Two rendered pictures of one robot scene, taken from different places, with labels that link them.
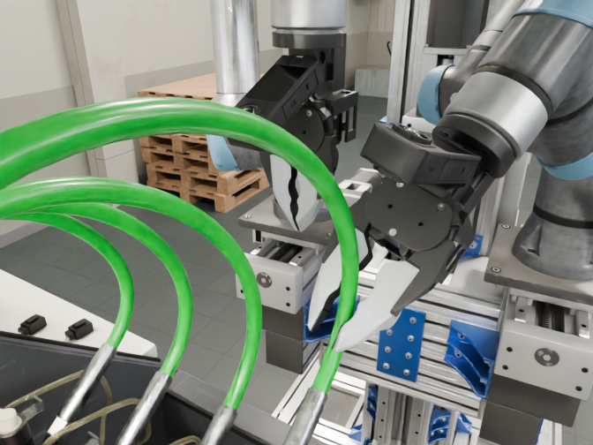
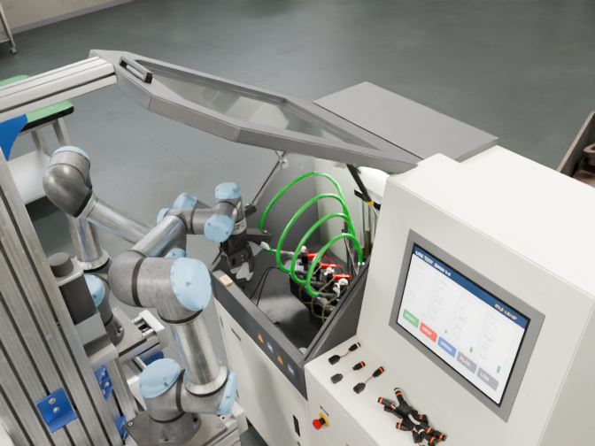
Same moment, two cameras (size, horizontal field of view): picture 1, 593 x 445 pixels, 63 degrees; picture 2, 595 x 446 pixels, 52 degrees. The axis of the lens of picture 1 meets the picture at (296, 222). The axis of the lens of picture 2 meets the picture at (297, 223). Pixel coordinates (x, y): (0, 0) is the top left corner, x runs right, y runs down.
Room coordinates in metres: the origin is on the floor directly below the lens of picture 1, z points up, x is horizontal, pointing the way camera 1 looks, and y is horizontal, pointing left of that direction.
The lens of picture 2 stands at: (1.80, 0.89, 2.52)
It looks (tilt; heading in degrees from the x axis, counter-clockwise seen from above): 35 degrees down; 208
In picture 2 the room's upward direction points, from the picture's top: 6 degrees counter-clockwise
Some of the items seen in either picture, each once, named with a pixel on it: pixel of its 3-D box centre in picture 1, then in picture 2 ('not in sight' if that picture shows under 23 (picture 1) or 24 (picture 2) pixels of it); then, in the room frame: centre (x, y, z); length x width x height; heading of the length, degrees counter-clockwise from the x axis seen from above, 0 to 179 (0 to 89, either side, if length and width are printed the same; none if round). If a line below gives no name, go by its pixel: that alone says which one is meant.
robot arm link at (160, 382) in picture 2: not in sight; (165, 388); (0.97, -0.02, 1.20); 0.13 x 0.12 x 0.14; 105
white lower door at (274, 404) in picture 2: not in sight; (266, 401); (0.40, -0.08, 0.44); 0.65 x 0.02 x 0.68; 58
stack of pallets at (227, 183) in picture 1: (222, 134); not in sight; (3.96, 0.62, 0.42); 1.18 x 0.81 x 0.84; 154
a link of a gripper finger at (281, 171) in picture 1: (296, 185); (243, 272); (0.52, 0.00, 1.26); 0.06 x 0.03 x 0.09; 148
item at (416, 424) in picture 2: not in sight; (410, 419); (0.70, 0.60, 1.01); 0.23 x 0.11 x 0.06; 58
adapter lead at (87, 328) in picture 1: (52, 343); (348, 372); (0.58, 0.37, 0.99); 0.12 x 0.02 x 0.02; 145
